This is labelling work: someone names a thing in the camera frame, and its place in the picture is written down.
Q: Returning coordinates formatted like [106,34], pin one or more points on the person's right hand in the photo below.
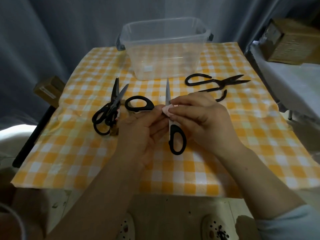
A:
[207,122]

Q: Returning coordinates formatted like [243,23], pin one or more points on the person's left hand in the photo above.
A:
[137,137]

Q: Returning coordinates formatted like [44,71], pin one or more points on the person's left thumb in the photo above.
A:
[158,133]

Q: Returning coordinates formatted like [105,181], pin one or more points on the person's right thumb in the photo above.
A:
[183,114]

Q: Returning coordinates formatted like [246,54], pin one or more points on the small pink wipe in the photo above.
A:
[166,110]

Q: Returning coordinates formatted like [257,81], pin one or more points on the person's left forearm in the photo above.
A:
[100,202]

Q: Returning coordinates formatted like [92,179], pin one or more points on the person's right forearm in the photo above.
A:
[262,184]

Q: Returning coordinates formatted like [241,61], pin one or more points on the black iron scissors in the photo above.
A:
[217,83]

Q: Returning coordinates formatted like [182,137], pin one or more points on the black kitchen scissors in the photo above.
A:
[113,102]

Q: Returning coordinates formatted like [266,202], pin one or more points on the clear plastic storage box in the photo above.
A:
[162,47]

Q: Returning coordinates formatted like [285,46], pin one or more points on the yellow white checkered tablecloth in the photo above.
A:
[75,147]

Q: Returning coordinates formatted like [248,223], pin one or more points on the person's left dotted white shoe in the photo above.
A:
[128,228]

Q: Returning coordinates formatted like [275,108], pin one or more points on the person's dotted white shoe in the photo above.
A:
[128,228]
[215,228]

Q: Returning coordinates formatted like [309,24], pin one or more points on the person's right dotted white shoe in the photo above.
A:
[215,228]

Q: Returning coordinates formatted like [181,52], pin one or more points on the white covered side table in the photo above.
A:
[295,87]

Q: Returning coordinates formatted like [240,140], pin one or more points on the small cardboard box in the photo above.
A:
[48,90]

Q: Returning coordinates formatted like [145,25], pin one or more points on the black metal bar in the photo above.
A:
[32,137]

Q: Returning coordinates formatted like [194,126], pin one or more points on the large cardboard box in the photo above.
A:
[290,42]

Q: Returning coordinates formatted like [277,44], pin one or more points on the grey curtain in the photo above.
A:
[62,27]

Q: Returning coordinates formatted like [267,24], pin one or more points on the light blue sleeve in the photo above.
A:
[287,224]

